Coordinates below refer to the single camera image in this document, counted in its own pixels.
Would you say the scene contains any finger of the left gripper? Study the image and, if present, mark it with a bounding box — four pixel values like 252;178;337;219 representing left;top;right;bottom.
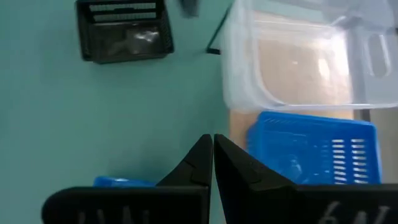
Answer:
179;0;200;17

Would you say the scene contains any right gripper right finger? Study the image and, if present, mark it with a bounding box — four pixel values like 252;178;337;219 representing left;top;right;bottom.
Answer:
213;133;398;224

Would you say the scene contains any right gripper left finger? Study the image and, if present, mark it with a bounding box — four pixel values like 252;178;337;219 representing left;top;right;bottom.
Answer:
41;133;215;224

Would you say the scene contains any black plastic basket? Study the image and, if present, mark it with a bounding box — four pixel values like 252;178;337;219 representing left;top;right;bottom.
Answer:
75;0;175;65

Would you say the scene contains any clear plastic basket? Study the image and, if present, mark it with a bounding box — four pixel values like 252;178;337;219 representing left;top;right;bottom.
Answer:
221;0;398;113

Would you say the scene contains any green table mat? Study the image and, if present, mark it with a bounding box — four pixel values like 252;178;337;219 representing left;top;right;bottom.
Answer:
0;0;237;224

